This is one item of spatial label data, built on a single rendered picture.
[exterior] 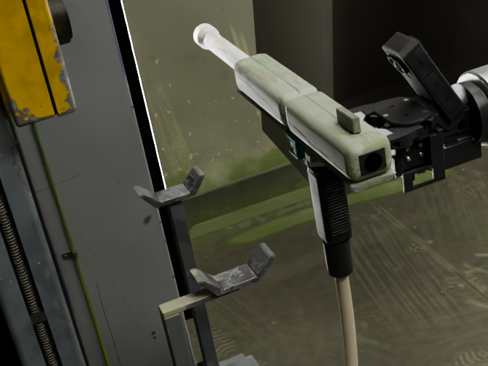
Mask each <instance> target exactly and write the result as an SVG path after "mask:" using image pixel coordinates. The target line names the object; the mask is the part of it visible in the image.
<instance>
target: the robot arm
mask: <svg viewBox="0 0 488 366"><path fill-rule="evenodd" d="M382 49H383V50H384V52H385V53H387V55H388V56H387V58H388V59H389V61H390V63H391V64H392V65H393V66H394V67H395V68H396V69H397V70H398V71H399V72H401V74H402V75H403V76H404V77H405V79H406V80H407V81H408V83H409V84H410V85H411V87H412V88H413V89H414V90H415V92H416V93H417V94H418V95H415V96H414V97H413V98H411V97H395V98H391V99H385V100H382V101H380V102H376V103H373V104H368V105H361V106H359V107H354V108H352V109H350V110H349V111H350V112H352V113H353V114H355V115H356V116H358V117H359V118H361V119H362V120H363V121H365V122H366V123H368V124H369V125H371V126H373V128H375V129H377V130H378V131H379V132H380V133H382V134H384V135H385V136H387V138H388V140H389V142H390V146H391V158H392V162H391V167H390V168H391V169H393V170H394V171H395V172H396V174H395V176H394V177H400V176H402V181H403V189H404V193H407V192H410V191H413V190H416V189H418V188H421V187H425V186H426V185H429V184H433V183H435V182H438V181H441V180H443V179H446V178H445V170H447V169H449V168H452V167H455V166H459V165H460V164H463V163H467V162H469V161H471V160H475V159H477V158H480V157H481V146H483V147H488V65H484V66H481V67H479V68H475V69H473V70H469V71H466V72H464V73H463V74H462V75H461V76H460V77H459V79H458V81H457V83H456V84H453V85H451V86H450V84H449V83H448V82H447V80H446V78H445V77H444V76H443V75H442V73H441V72H440V70H439V69H438V67H437V66H436V65H435V64H434V62H433V61H432V59H431V58H430V57H429V56H428V52H427V51H426V48H425V47H424V45H422V43H421V42H420V41H419V40H417V39H416V38H415V37H413V36H410V35H409V36H406V35H404V34H402V33H400V32H398V31H397V32H396V33H395V34H394V35H393V36H392V37H391V38H390V39H389V40H388V41H387V42H386V43H385V44H384V45H383V46H382ZM425 170H429V171H430V172H432V173H433V179H431V180H428V181H426V182H423V183H420V184H417V185H414V186H413V181H414V180H415V174H421V173H423V172H425Z"/></svg>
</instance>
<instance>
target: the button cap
mask: <svg viewBox="0 0 488 366"><path fill-rule="evenodd" d="M47 1H48V5H49V9H50V12H51V15H52V19H53V23H54V27H55V30H56V34H57V38H58V41H59V44H60V45H63V44H68V43H70V39H71V38H73V32H72V28H71V24H70V19H69V17H68V12H67V10H66V7H65V3H64V1H63V0H47Z"/></svg>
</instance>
